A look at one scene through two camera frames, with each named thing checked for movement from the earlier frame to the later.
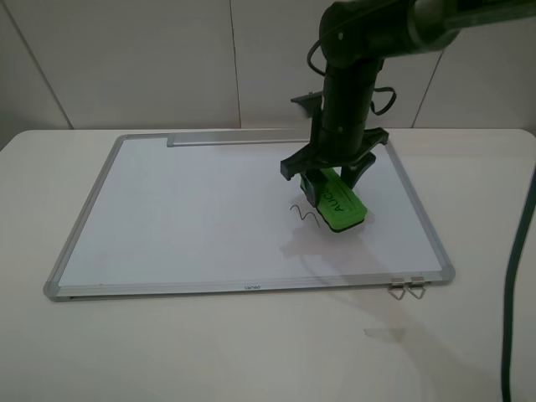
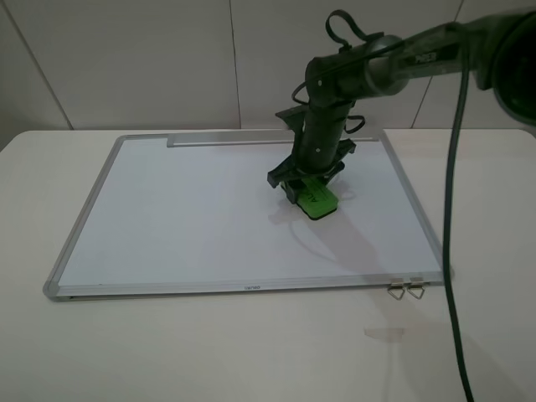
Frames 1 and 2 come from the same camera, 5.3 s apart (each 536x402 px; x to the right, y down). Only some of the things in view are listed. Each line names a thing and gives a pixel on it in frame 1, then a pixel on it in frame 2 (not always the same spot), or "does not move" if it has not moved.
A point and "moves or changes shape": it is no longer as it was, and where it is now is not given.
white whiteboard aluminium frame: [192, 213] does not move
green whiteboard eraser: [339, 206] moves or changes shape
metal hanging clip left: [397, 287] does not move
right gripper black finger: [311, 183] -> [291, 188]
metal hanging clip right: [417, 286] does not move
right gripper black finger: [350, 173] -> [332, 172]
